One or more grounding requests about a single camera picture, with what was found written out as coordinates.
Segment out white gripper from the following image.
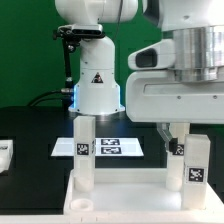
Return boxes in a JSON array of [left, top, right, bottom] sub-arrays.
[[126, 70, 224, 153]]

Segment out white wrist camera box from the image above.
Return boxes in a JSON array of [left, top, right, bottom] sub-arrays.
[[128, 39, 175, 71]]

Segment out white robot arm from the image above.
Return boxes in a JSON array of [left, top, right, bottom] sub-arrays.
[[55, 0, 224, 133]]

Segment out white desk tabletop tray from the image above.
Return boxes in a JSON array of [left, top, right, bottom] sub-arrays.
[[62, 167, 224, 216]]

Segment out black base cables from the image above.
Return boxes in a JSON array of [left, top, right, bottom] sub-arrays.
[[27, 88, 75, 108]]

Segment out white fiducial marker sheet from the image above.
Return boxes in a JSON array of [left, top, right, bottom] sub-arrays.
[[51, 138, 143, 157]]

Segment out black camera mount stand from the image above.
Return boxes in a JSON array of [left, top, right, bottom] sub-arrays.
[[52, 24, 105, 109]]

